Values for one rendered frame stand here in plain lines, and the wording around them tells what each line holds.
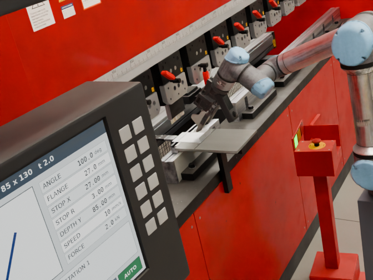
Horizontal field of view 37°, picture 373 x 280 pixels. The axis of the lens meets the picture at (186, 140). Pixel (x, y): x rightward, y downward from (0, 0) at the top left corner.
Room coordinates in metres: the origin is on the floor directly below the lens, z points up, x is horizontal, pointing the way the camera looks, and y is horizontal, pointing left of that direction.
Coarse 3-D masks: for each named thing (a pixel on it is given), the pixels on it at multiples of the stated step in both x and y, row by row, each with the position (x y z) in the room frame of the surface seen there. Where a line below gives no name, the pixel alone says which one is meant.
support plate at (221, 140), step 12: (204, 132) 2.00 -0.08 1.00; (216, 132) 1.97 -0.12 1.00; (228, 132) 1.94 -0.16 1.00; (240, 132) 1.92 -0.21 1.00; (252, 132) 1.89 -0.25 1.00; (180, 144) 1.93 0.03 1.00; (192, 144) 1.91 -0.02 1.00; (204, 144) 1.88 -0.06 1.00; (216, 144) 1.86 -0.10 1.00; (228, 144) 1.83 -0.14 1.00; (240, 144) 1.81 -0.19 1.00
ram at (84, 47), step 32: (128, 0) 1.83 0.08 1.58; (160, 0) 1.98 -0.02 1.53; (192, 0) 2.15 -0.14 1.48; (224, 0) 2.36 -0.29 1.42; (32, 32) 1.48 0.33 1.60; (64, 32) 1.57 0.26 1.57; (96, 32) 1.68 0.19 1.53; (128, 32) 1.80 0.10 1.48; (160, 32) 1.94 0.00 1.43; (32, 64) 1.45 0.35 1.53; (64, 64) 1.54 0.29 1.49; (96, 64) 1.64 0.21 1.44
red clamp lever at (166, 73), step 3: (162, 72) 1.86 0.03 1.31; (165, 72) 1.86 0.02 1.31; (168, 72) 1.86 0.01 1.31; (162, 75) 1.86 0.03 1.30; (165, 75) 1.86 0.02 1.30; (168, 75) 1.86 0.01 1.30; (171, 75) 1.87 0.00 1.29; (168, 78) 1.88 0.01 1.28; (171, 78) 1.88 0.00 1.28; (174, 78) 1.89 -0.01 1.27; (177, 78) 1.91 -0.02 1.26; (171, 81) 1.92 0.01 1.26; (174, 81) 1.91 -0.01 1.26; (177, 81) 1.90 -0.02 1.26; (180, 81) 1.91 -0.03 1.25
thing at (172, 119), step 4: (180, 100) 2.02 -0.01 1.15; (168, 104) 1.95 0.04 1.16; (172, 104) 1.97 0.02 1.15; (176, 104) 1.99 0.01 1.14; (180, 104) 2.01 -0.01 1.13; (168, 108) 1.95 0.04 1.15; (172, 108) 1.96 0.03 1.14; (176, 108) 1.98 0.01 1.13; (180, 108) 2.01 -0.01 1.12; (184, 108) 2.03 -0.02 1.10; (168, 112) 1.96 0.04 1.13; (172, 112) 1.96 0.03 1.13; (176, 112) 1.98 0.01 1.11; (180, 112) 2.01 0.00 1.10; (168, 116) 1.96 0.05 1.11; (172, 116) 1.95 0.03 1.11; (176, 116) 1.99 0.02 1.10; (180, 116) 2.01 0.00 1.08; (172, 120) 1.97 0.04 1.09; (176, 120) 1.99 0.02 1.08
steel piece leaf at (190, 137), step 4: (188, 132) 2.03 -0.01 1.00; (192, 132) 2.02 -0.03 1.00; (196, 132) 2.01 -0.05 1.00; (208, 132) 1.96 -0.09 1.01; (184, 136) 2.00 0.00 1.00; (188, 136) 1.99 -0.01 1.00; (192, 136) 1.98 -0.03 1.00; (196, 136) 1.97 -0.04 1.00; (200, 136) 1.92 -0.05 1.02; (204, 136) 1.94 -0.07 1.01; (180, 140) 1.97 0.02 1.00; (184, 140) 1.96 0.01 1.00; (188, 140) 1.95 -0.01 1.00; (192, 140) 1.95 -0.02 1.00; (196, 140) 1.94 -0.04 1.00; (200, 140) 1.91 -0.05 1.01
